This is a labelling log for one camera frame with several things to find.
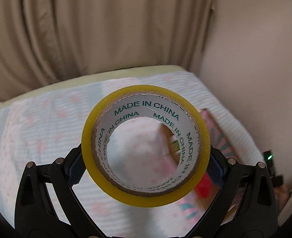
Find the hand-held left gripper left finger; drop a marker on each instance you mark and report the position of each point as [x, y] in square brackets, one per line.
[74, 173]

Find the yellow tape roll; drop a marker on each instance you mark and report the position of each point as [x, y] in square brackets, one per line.
[126, 198]

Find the cardboard box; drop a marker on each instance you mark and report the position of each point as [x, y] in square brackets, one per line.
[220, 133]

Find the beige curtain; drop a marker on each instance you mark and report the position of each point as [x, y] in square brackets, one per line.
[99, 24]

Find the pale green mattress sheet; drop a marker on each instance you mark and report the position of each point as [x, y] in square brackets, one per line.
[148, 69]

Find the blue pink printed blanket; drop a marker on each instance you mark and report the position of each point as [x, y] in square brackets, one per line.
[49, 129]

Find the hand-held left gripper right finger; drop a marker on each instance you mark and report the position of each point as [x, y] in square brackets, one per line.
[216, 172]

